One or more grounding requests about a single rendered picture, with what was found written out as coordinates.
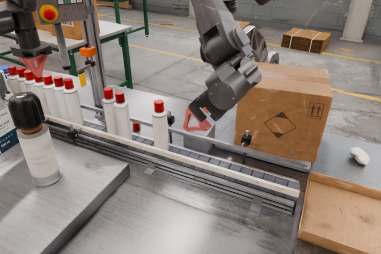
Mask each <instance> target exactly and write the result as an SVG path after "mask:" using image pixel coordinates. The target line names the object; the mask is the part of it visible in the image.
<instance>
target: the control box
mask: <svg viewBox="0 0 381 254"><path fill-rule="evenodd" d="M36 4H37V6H36V16H37V19H38V21H39V23H40V25H42V26H43V25H48V24H58V23H67V22H77V21H82V20H87V19H88V17H87V10H86V4H85V0H83V3H78V4H71V5H59V6H58V5H57V0H37V1H36ZM46 9H52V10H53V11H54V12H55V13H56V17H55V18H54V19H53V20H47V19H46V18H45V17H44V14H43V13H44V10H46Z"/></svg>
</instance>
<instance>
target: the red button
mask: <svg viewBox="0 0 381 254"><path fill-rule="evenodd" d="M43 14H44V17H45V18H46V19H47V20H53V19H54V18H55V17H56V13H55V12H54V11H53V10H52V9H46V10H44V13H43Z"/></svg>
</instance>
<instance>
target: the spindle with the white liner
mask: <svg viewBox="0 0 381 254"><path fill-rule="evenodd" d="M8 109H9V112H10V115H11V118H12V121H13V123H14V126H15V127H16V128H18V129H19V131H18V132H17V136H18V139H19V142H20V145H21V148H22V150H23V153H24V157H25V159H26V161H27V164H28V168H29V170H30V175H31V176H32V182H33V183H34V184H35V185H37V186H40V187H44V186H48V185H51V184H53V183H55V182H57V181H58V180H59V179H60V178H61V176H62V171H61V169H60V164H59V163H58V160H57V156H56V153H55V149H54V146H53V142H52V138H51V135H50V132H49V128H48V125H47V124H44V123H43V122H44V120H45V115H44V112H43V108H42V105H41V101H40V99H39V97H38V96H37V95H36V94H33V93H32V92H29V91H27V92H19V93H17V94H15V95H12V96H11V97H10V98H9V104H8Z"/></svg>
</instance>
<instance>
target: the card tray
mask: <svg viewBox="0 0 381 254"><path fill-rule="evenodd" d="M297 239H300V240H302V241H305V242H308V243H311V244H314V245H316V246H319V247H322V248H325V249H328V250H330V251H333V252H336V253H339V254H381V190H379V189H375V188H372V187H368V186H365V185H361V184H357V183H353V182H350V181H346V180H343V179H338V178H336V177H331V176H328V175H324V174H321V173H317V172H313V171H310V174H309V177H308V181H307V187H306V193H305V197H304V203H303V208H302V214H301V218H300V224H299V230H298V236H297Z"/></svg>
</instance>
